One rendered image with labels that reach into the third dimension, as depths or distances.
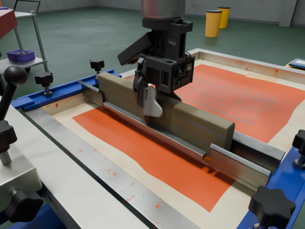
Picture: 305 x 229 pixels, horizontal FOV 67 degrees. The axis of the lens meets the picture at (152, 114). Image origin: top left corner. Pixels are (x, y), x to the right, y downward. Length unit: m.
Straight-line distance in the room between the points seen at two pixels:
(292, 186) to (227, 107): 0.33
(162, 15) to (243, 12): 8.83
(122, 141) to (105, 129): 0.06
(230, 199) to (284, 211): 0.15
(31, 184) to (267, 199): 0.27
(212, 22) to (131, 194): 5.96
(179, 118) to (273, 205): 0.22
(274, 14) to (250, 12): 0.74
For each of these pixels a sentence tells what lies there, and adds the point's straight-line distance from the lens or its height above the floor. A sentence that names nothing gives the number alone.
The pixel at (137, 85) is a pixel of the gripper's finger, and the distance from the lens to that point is 0.44.
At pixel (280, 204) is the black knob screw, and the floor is 1.06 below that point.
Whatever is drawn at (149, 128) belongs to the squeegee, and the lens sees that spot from 0.49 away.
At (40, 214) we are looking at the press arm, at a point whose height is 0.92.
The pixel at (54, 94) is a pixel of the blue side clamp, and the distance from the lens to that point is 0.67.
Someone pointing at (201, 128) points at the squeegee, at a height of 1.04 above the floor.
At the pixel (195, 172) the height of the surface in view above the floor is 0.96.
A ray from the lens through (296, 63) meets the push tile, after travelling 1.13.
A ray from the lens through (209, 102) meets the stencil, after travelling 0.70.
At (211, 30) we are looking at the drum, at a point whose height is 0.18.
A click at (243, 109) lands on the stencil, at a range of 0.68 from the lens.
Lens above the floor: 1.27
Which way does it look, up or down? 30 degrees down
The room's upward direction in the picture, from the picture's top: straight up
